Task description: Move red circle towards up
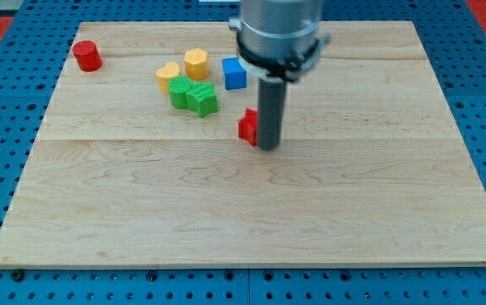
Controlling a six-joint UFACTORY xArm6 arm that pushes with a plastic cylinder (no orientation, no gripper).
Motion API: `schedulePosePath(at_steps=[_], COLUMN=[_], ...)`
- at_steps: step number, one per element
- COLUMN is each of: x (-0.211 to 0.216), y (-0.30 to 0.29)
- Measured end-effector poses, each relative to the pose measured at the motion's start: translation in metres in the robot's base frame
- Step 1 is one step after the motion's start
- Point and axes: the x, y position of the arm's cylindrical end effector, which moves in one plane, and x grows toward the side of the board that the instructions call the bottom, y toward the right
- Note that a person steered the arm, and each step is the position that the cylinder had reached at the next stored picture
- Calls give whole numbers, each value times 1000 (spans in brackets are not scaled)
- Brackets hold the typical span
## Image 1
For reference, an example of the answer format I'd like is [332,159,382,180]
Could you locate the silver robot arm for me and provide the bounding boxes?
[229,0,331,82]

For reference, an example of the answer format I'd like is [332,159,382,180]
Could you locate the red star block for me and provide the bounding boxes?
[238,108,257,147]

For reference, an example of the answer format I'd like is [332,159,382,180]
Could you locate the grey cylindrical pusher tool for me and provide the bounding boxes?
[257,80,286,151]

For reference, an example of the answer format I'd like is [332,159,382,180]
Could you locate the green star block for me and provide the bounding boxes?
[185,81,218,118]

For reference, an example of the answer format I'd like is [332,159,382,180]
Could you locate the blue cube block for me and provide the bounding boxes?
[222,58,247,90]

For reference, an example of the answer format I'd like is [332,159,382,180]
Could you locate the green cylinder block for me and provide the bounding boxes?
[168,75,193,109]

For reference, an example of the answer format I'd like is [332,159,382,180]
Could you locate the yellow hexagon block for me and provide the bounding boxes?
[184,48,208,80]

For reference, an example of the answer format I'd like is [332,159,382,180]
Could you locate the wooden board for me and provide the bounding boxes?
[0,21,486,269]

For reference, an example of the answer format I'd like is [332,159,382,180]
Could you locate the yellow heart block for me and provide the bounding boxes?
[156,61,180,93]

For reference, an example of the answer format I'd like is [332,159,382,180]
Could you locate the red cylinder block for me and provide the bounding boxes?
[72,40,102,72]

